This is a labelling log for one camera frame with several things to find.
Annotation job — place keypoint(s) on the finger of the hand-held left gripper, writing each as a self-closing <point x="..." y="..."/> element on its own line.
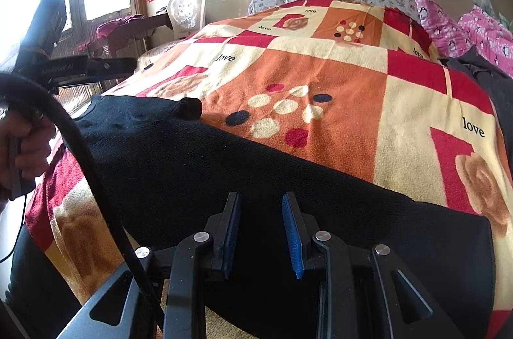
<point x="116" y="65"/>

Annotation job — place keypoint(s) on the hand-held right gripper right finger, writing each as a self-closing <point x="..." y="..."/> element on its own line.
<point x="292" y="238"/>

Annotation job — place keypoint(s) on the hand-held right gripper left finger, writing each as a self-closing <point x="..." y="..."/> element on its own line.
<point x="230" y="234"/>

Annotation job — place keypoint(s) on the black pants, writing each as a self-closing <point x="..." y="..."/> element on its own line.
<point x="200" y="170"/>

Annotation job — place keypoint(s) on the person's left hand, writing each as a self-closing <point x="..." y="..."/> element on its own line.
<point x="34" y="146"/>

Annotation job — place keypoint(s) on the wooden table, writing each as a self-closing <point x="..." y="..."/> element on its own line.
<point x="132" y="30"/>

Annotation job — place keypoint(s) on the maroon cloth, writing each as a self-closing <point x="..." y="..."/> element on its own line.
<point x="120" y="25"/>

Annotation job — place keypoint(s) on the white ornate chair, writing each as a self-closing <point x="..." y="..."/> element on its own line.
<point x="186" y="10"/>

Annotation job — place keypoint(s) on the red orange checked printed blanket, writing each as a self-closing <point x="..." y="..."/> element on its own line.
<point x="340" y="74"/>

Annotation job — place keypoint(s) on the person's dark clothed leg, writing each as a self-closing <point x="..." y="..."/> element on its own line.
<point x="36" y="291"/>

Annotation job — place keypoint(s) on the dark grey cloth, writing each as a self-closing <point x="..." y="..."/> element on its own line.
<point x="497" y="90"/>

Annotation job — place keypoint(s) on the pink penguin print pillow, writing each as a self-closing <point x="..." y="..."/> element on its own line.
<point x="441" y="26"/>

